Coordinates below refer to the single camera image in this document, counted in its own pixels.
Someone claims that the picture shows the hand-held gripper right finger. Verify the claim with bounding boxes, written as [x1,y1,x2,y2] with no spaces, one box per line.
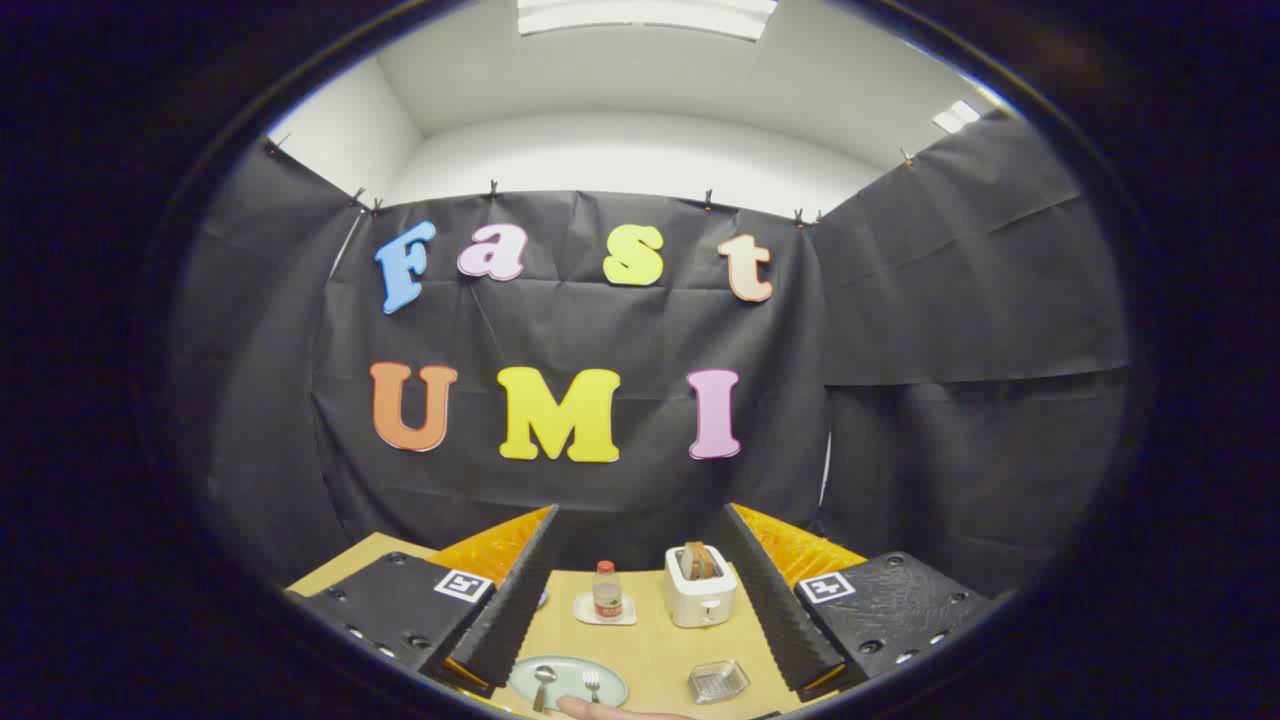
[722,503,1001,701]

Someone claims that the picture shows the clear ribbed container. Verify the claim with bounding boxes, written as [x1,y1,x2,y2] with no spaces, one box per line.
[687,659,751,705]

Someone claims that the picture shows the clear water bottle red cap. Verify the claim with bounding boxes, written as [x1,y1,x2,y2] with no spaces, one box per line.
[592,560,624,619]

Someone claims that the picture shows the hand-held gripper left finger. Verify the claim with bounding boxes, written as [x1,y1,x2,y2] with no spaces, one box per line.
[285,505,561,699]

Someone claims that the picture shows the white toaster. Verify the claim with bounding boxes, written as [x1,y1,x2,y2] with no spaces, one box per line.
[664,545,739,629]

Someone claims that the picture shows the pale green plate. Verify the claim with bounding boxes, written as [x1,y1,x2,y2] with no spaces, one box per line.
[508,655,629,713]

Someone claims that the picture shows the white square coaster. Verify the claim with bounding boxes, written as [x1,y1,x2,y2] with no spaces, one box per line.
[574,592,638,627]

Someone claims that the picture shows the large ceiling light panel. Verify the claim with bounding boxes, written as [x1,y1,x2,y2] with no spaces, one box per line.
[517,0,778,42]

